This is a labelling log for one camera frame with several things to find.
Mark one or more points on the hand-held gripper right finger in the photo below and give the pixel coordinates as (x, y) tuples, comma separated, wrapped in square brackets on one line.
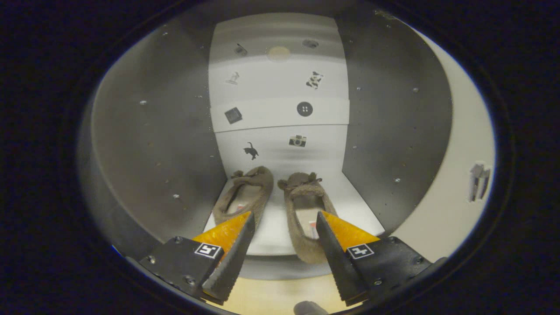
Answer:
[(339, 262)]

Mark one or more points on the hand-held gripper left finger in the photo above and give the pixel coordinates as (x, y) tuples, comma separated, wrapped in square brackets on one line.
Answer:
[(232, 262)]

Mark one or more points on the brown fuzzy slipper shoe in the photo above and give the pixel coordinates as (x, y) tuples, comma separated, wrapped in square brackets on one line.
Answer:
[(302, 192), (256, 183)]

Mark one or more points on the grey shoe cabinet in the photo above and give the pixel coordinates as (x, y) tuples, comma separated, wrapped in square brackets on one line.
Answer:
[(153, 131)]

